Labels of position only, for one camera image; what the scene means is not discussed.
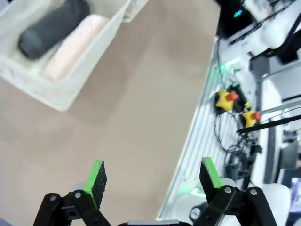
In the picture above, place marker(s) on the dark grey towel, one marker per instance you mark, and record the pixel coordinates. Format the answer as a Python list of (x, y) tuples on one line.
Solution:
[(47, 30)]

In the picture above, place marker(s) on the grey metal box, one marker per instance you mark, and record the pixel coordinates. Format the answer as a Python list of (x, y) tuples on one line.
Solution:
[(265, 68)]

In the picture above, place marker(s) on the laptop screen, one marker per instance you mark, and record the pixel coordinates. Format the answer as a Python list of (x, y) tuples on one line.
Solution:
[(294, 193)]

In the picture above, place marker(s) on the aluminium rail frame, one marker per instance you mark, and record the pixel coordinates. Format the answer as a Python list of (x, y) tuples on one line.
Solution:
[(204, 141)]

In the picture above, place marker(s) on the black metal rod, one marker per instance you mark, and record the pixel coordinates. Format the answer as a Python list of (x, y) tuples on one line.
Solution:
[(270, 123)]

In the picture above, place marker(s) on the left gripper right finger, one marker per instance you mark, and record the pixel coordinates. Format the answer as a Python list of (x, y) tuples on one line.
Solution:
[(211, 181)]

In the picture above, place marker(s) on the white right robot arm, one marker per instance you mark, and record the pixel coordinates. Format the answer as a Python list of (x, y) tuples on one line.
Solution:
[(270, 35)]

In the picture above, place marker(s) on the black handheld switch device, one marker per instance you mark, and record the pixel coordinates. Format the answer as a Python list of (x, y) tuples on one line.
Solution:
[(240, 94)]

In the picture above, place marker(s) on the pink towel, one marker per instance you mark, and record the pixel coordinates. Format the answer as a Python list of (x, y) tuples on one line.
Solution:
[(73, 49)]

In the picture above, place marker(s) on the yellow emergency stop button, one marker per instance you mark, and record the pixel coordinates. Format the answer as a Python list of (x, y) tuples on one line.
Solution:
[(249, 118), (223, 101)]

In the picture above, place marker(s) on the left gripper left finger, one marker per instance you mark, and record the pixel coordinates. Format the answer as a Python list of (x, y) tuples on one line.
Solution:
[(94, 186)]

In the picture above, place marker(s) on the black control box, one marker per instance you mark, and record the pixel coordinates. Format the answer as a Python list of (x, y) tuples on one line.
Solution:
[(232, 26)]

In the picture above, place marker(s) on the beige fabric basket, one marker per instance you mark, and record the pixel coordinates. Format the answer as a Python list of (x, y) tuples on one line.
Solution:
[(70, 91)]

